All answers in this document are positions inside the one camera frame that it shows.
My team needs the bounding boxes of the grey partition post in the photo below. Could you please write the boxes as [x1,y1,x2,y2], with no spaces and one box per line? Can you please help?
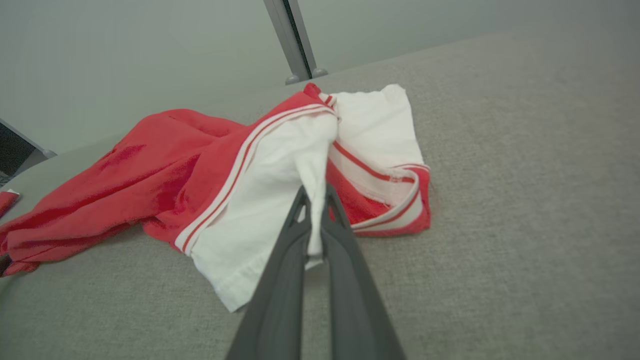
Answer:
[263,0,329,86]

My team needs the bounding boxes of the red white printed shorts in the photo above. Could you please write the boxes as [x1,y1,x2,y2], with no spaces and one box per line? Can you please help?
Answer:
[0,189,21,219]

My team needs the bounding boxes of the grey fabric upholstered bench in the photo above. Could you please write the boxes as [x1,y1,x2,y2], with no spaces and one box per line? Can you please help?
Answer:
[0,20,640,360]

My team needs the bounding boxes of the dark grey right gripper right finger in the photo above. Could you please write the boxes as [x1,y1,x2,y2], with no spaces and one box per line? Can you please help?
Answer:
[320,183,406,360]

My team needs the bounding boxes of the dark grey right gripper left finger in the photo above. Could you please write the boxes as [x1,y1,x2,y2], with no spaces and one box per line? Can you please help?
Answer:
[225,185,313,360]

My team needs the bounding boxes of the red white lettered jersey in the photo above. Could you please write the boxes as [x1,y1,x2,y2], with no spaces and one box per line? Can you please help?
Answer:
[0,82,432,314]

